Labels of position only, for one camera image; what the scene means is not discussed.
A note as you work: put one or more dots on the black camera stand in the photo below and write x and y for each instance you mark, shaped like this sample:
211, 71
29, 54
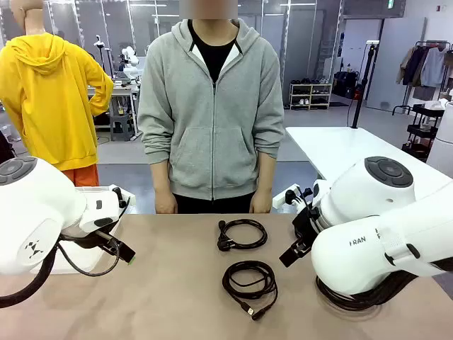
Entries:
105, 56

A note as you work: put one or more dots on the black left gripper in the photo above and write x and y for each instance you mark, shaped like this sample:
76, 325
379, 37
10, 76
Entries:
85, 241

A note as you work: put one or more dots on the white table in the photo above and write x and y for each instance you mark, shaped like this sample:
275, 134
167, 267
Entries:
336, 148

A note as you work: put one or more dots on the dark bags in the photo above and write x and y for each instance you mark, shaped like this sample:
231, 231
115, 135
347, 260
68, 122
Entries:
345, 85

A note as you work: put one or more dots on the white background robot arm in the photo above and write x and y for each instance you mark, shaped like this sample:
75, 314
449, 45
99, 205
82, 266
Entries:
130, 60

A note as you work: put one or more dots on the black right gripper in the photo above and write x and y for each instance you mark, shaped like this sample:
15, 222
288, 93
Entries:
306, 226

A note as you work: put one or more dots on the person in orange clothes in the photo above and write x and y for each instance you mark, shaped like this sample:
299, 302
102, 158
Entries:
46, 106

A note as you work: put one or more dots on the person's right forearm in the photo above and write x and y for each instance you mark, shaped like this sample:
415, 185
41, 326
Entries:
161, 178

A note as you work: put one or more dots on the grey stool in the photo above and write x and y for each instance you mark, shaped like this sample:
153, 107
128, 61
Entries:
122, 124

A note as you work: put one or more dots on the person's right hand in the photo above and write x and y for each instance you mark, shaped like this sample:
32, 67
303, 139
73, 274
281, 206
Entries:
166, 203

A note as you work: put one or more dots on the person in grey hoodie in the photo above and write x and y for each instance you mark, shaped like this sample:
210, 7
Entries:
212, 141

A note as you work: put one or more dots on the black tripod pole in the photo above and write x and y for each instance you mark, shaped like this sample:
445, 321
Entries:
362, 92

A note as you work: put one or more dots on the black utility cart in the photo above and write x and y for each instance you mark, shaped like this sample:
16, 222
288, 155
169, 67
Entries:
421, 131

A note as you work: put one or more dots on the white workbench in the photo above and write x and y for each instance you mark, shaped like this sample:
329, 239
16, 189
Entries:
124, 93

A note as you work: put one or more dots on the black clothes rack with garments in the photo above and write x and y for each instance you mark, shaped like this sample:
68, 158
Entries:
424, 67

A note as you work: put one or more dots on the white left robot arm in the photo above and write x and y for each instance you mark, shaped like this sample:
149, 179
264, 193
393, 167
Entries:
35, 205

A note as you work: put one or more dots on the person's left forearm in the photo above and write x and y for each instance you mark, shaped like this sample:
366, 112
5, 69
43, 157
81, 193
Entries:
266, 173

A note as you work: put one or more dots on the person's left hand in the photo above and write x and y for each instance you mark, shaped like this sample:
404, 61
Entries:
261, 202

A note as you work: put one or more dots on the white shoe rack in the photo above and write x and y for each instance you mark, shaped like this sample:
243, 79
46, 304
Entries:
311, 95

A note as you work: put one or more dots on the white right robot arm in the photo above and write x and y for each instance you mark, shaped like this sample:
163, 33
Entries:
371, 198

